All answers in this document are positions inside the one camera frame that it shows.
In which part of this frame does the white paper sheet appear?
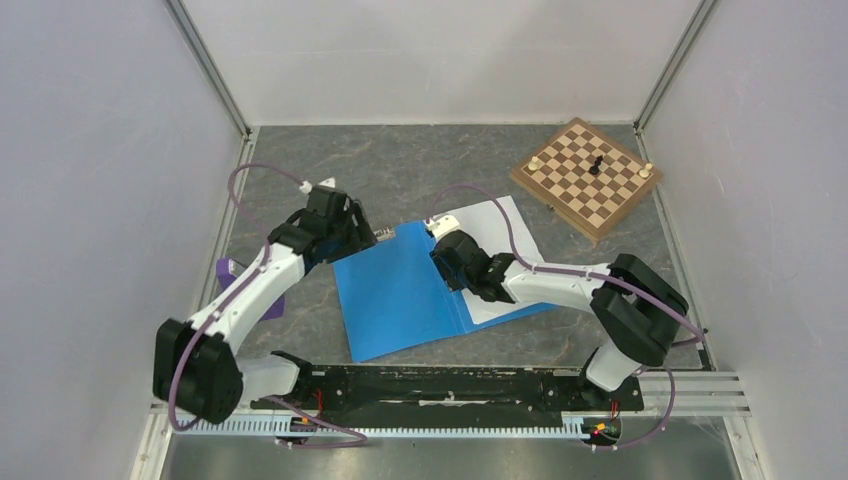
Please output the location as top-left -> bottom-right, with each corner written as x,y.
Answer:
447,195 -> 553,333

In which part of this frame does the blue file folder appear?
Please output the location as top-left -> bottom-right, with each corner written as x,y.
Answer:
333,221 -> 554,363

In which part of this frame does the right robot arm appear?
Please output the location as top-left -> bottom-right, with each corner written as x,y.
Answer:
430,230 -> 689,408

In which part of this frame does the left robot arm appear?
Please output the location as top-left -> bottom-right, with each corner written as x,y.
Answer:
152,185 -> 377,424

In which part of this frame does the wooden chessboard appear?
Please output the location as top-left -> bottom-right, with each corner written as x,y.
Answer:
510,117 -> 663,244

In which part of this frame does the black chess piece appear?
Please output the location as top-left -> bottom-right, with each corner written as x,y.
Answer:
588,156 -> 604,176

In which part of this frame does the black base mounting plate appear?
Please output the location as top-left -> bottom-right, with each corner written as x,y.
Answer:
283,365 -> 644,429

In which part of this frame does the cream chess piece right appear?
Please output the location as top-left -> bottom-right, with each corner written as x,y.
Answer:
638,163 -> 653,179

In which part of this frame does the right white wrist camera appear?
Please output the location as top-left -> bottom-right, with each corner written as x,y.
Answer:
425,214 -> 461,241

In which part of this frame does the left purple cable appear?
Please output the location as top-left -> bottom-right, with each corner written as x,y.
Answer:
166,162 -> 370,451

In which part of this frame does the purple cable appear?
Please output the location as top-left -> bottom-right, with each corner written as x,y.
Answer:
166,162 -> 370,451
426,182 -> 705,452

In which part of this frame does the purple camera stand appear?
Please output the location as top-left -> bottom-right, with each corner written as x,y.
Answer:
215,257 -> 286,322

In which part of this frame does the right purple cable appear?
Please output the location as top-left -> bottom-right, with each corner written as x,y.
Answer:
426,182 -> 705,452

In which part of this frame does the slotted cable duct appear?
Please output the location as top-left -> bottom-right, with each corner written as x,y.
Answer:
184,410 -> 611,440

